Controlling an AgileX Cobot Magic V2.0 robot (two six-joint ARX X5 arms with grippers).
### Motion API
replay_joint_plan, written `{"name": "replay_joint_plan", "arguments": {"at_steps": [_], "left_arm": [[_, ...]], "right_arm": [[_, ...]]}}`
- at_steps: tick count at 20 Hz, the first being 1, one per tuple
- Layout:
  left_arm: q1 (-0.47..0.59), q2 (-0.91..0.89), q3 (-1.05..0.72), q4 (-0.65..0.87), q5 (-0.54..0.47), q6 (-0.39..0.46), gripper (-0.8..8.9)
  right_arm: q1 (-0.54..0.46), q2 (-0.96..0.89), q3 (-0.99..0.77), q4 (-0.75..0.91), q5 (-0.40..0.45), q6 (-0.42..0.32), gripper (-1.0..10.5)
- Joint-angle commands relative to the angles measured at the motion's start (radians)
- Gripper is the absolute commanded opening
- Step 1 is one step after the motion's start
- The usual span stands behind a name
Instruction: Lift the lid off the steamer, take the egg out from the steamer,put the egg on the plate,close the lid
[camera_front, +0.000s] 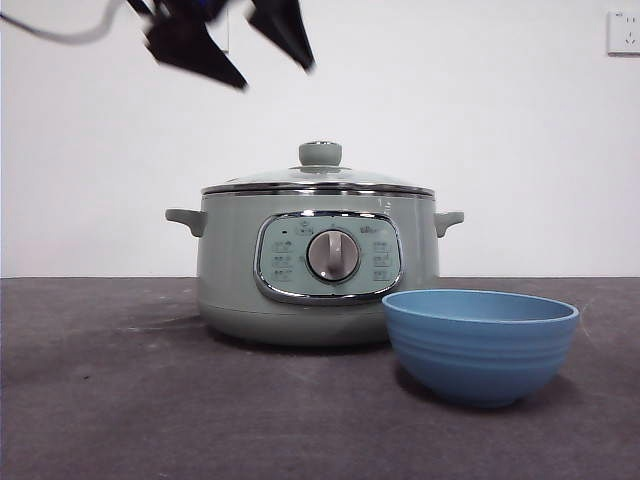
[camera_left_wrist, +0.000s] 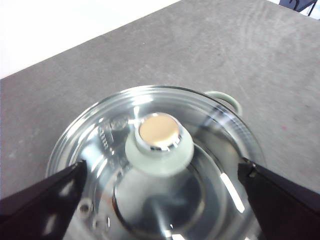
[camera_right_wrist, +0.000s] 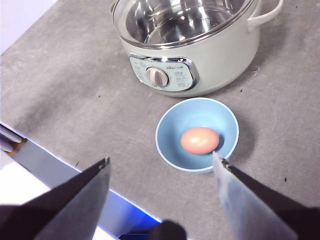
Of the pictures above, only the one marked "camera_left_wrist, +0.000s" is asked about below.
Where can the glass lid with green knob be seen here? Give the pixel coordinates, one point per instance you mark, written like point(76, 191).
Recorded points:
point(160, 155)

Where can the black metal stand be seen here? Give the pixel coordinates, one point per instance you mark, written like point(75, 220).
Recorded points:
point(300, 6)

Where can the pale green electric steamer pot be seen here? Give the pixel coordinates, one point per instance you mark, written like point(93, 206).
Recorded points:
point(233, 102)

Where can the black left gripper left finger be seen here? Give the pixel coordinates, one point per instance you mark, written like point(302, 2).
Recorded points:
point(37, 212)

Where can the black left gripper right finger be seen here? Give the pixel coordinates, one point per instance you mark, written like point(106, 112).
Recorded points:
point(287, 207)

